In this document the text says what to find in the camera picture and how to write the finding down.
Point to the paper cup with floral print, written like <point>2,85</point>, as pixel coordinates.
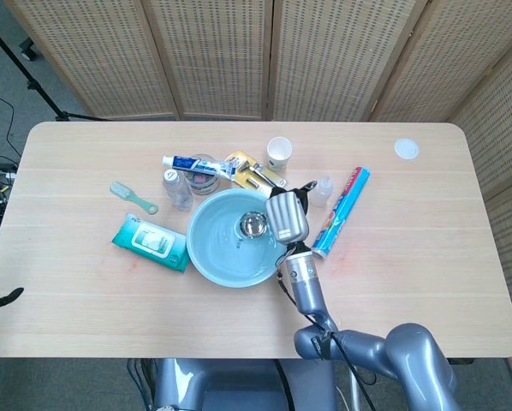
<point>278,154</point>

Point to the green wet wipes pack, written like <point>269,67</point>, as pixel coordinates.
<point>149,242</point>

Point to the clear plastic bottle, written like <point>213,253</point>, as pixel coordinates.
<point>176,190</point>

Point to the light blue plastic basin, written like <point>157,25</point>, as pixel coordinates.
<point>222,261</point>

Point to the white squeeze wash bottle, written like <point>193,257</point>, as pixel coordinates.
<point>322,192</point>

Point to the grey robot torso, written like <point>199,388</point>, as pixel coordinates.
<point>239,385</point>

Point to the black tripod stand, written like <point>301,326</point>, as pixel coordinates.
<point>37,85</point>

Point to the white round grommet cover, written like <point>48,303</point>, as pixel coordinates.
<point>406,148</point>

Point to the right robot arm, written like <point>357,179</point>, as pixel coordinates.
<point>406,355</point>

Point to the blue white toothpaste tube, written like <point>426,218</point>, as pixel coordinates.
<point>196,164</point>

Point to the yellow razor package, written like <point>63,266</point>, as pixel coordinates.
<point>256,171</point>

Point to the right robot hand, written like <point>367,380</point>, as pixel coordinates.
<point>287,218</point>

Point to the clear round jar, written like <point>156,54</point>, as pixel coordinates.
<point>202,184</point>

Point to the green brush with white bristles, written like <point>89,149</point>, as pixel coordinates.
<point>127,193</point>

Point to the blue cling film roll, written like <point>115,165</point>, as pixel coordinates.
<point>341,214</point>

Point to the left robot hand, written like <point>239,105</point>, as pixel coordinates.
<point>1,299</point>

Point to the woven folding screen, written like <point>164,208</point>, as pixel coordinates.
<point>217,55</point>

